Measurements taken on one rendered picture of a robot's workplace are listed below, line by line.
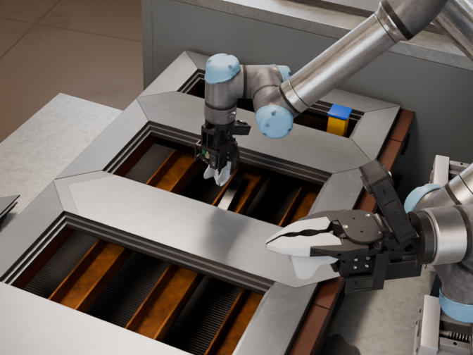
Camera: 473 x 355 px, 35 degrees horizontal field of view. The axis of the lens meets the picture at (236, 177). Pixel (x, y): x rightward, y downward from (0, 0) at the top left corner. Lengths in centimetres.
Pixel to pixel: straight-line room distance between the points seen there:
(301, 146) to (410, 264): 117
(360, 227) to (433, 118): 149
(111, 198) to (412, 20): 88
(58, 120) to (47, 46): 202
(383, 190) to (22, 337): 95
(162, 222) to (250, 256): 24
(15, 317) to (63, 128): 86
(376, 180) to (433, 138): 156
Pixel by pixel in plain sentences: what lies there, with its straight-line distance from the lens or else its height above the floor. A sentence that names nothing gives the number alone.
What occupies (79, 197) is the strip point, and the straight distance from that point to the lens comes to 195.
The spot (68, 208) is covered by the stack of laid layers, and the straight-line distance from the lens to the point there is 193.
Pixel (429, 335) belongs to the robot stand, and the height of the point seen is 99.
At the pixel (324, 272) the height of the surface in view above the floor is 86.
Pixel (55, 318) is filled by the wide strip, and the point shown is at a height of 85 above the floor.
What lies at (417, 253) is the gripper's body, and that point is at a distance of 101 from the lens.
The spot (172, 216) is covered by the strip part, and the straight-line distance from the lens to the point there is 188.
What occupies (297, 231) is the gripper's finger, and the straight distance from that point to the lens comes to 96.
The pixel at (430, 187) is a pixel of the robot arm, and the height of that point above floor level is 137.
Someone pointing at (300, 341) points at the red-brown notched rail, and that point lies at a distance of 167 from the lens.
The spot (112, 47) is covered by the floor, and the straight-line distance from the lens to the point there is 438.
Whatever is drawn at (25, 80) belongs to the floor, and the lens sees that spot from 412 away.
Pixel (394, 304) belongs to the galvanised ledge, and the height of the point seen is 68.
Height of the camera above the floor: 210
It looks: 38 degrees down
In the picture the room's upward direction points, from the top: 4 degrees clockwise
